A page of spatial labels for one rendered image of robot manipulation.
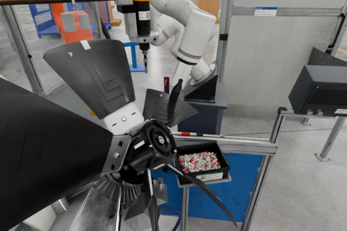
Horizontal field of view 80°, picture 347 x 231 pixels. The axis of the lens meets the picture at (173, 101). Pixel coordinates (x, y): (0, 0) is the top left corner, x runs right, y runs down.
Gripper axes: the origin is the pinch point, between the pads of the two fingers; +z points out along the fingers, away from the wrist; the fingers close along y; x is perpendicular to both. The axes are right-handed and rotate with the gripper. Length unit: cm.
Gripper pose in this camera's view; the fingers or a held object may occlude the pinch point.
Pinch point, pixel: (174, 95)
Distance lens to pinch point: 81.0
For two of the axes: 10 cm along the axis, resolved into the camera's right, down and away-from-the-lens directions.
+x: 9.5, 3.1, 0.6
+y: -1.1, 5.0, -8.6
